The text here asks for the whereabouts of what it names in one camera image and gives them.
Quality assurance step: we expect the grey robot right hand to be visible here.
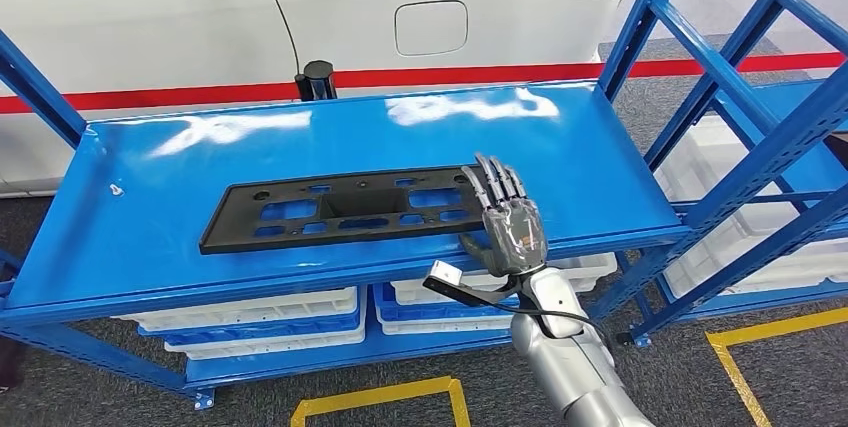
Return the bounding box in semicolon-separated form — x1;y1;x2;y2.
458;152;550;278

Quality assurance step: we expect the white plastic crate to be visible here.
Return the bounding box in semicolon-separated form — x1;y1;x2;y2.
652;112;848;299
389;252;619;307
377;314;517;337
164;327;368;362
112;286;359;334

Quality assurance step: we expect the white car body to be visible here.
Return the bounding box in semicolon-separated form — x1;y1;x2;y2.
0;0;631;197

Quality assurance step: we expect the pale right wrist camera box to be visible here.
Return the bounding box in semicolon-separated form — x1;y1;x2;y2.
423;259;469;294

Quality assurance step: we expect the black cylindrical post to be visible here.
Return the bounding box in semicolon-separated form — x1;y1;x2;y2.
294;60;338;103

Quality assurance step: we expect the black plastic mounting plate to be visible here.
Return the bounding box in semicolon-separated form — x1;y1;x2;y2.
198;165;495;256

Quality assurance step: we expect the blue metal shelf rack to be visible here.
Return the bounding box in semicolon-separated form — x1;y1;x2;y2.
0;0;848;412
616;0;848;350

